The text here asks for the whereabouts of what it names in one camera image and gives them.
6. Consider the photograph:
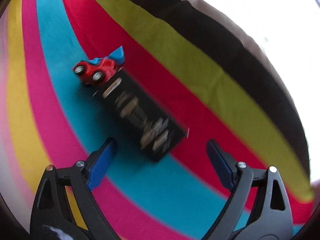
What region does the red toy car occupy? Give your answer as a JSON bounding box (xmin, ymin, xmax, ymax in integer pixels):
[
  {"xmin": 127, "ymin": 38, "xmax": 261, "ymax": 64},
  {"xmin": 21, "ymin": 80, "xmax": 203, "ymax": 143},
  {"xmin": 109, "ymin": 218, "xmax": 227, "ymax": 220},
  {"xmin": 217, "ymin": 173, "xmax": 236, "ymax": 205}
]
[{"xmin": 73, "ymin": 46, "xmax": 125, "ymax": 87}]

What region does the black printed box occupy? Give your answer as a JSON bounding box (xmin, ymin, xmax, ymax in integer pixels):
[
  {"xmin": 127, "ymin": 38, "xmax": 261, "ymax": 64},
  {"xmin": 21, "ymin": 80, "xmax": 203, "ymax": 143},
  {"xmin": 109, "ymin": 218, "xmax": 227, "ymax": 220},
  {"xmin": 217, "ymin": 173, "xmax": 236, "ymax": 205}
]
[{"xmin": 95, "ymin": 70, "xmax": 188, "ymax": 162}]

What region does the striped colourful cloth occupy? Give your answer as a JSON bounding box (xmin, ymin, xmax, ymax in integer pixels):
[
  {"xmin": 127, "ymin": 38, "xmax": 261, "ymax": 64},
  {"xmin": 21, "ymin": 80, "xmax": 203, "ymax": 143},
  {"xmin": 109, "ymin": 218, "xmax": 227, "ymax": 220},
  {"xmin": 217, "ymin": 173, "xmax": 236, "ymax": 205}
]
[{"xmin": 1, "ymin": 0, "xmax": 316, "ymax": 239}]

